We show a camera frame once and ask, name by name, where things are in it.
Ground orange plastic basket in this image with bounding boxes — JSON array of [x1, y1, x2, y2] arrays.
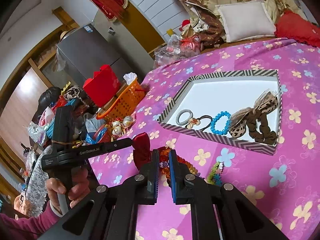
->
[[96, 78, 145, 121]]

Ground grey refrigerator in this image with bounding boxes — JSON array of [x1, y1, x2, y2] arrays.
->
[[55, 24, 142, 87]]

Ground flower charm brown hair tie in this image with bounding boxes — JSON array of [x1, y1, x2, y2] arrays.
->
[[186, 114, 214, 132]]

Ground white tissue in basket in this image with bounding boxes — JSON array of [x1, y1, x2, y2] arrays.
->
[[123, 72, 137, 86]]

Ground red gift box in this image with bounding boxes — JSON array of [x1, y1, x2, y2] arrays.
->
[[82, 64, 121, 107]]

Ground leopard print bow scrunchie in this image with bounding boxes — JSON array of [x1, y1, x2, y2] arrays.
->
[[228, 90, 278, 145]]

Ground red satin bow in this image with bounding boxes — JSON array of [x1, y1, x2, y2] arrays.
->
[[132, 132, 151, 170]]

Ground red cushion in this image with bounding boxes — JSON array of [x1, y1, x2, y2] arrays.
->
[[274, 10, 320, 47]]

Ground blue bead bracelet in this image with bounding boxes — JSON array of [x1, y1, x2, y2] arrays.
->
[[209, 110, 233, 136]]

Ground maroon sleeve forearm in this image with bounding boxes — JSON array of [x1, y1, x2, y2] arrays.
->
[[1, 205, 62, 239]]

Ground wrapped candy ball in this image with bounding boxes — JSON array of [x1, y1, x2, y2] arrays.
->
[[111, 120, 123, 138], [122, 115, 135, 129]]

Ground white small pillow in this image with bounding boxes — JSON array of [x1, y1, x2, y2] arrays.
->
[[216, 0, 276, 43]]

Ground clear plastic bag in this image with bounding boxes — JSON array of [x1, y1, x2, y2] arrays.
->
[[153, 34, 201, 69]]

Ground pink floral bedsheet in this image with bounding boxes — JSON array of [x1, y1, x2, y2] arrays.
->
[[87, 37, 320, 240]]

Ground striped hexagonal white tray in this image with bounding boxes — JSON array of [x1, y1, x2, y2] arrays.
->
[[157, 69, 281, 155]]

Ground person's left hand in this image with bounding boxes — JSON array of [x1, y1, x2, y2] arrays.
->
[[46, 167, 90, 216]]

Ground grey white braided hair tie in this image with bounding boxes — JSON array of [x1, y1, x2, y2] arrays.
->
[[175, 109, 194, 126]]

